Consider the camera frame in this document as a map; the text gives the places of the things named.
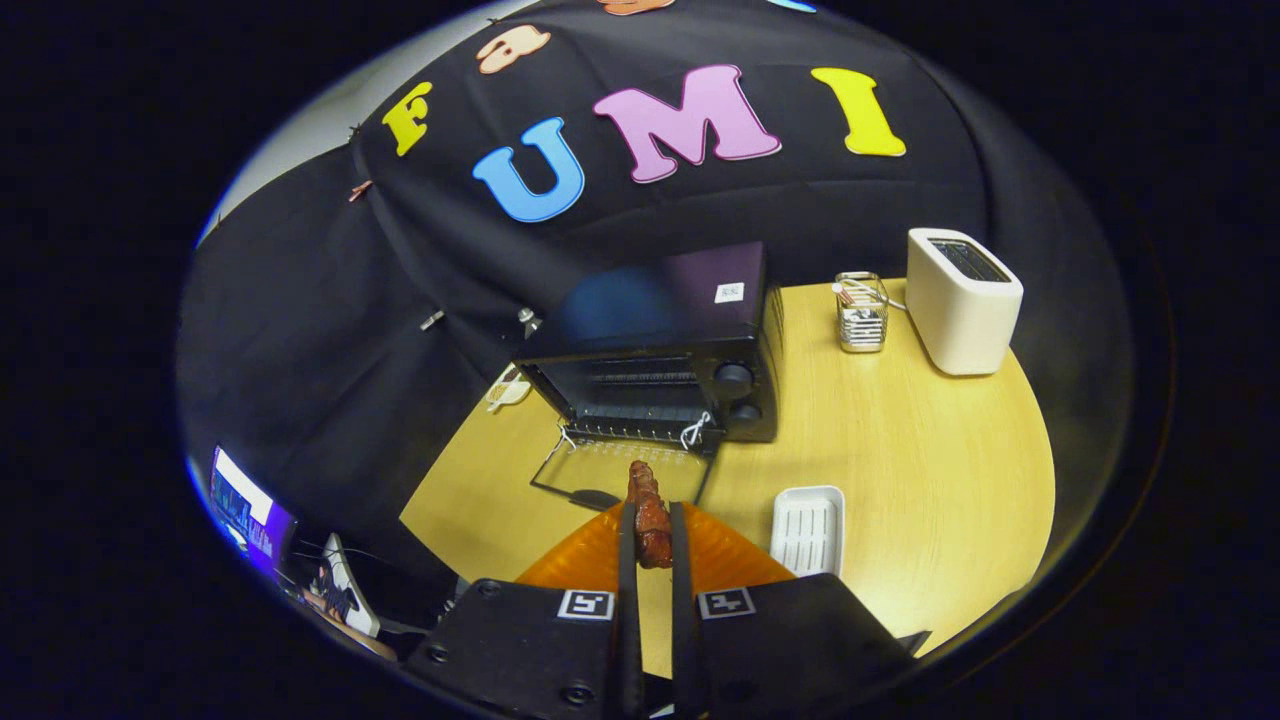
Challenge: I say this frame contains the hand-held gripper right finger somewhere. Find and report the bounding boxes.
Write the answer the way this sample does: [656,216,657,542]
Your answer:
[668,500,931,720]

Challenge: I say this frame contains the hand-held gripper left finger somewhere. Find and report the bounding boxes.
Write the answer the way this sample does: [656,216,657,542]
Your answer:
[405,500,646,720]

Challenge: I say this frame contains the red-brown meat slice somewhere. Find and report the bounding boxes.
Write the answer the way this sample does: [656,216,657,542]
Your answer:
[627,461,674,569]

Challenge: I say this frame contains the black toaster oven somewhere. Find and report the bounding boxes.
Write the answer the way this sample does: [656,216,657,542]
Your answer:
[510,241,784,513]

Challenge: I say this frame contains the white toaster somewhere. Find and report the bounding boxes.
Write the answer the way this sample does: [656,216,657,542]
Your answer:
[906,228,1025,377]

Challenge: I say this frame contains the white rectangular tray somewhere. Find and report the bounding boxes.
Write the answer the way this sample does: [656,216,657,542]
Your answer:
[770,486,847,579]

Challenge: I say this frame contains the white divided spice dish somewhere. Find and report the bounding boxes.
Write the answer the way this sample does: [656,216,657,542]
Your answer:
[486,365,533,413]

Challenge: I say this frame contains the computer monitor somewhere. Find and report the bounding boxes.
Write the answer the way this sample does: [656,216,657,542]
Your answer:
[208,446,298,576]

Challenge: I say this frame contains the metal wire basket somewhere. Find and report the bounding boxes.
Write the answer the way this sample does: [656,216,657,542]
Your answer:
[833,271,891,354]

